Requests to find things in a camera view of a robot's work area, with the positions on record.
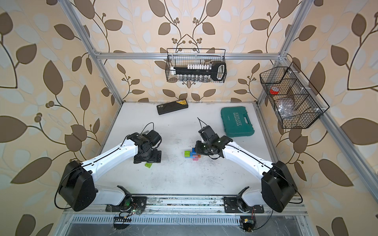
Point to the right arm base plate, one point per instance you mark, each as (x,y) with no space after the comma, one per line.
(237,205)

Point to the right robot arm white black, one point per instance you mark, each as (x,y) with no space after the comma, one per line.
(277,185)

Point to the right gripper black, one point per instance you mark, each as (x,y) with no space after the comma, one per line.
(198,149)

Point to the green plastic tool case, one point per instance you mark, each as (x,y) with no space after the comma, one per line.
(236,122)

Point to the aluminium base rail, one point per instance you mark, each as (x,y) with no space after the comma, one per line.
(192,205)

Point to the black wire basket centre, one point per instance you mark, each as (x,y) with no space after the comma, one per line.
(192,56)

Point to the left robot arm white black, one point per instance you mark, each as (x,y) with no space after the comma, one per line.
(78,184)

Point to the black wire basket right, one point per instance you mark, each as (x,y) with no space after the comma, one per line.
(309,103)

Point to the black yellow tool case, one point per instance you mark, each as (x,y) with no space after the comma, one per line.
(172,106)

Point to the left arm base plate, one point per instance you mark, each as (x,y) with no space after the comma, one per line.
(130,205)

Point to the clear plastic bag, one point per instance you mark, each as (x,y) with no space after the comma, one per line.
(286,107)

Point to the black socket tool set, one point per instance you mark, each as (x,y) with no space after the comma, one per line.
(213,72)

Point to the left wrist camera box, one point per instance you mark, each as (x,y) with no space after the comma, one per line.
(154,138)

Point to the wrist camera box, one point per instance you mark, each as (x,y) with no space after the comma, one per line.
(208,135)
(154,138)

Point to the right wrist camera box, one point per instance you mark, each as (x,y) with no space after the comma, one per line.
(208,135)

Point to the black wire basket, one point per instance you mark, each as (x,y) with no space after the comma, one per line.
(192,56)
(309,103)

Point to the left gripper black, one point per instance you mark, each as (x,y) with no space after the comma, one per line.
(155,159)

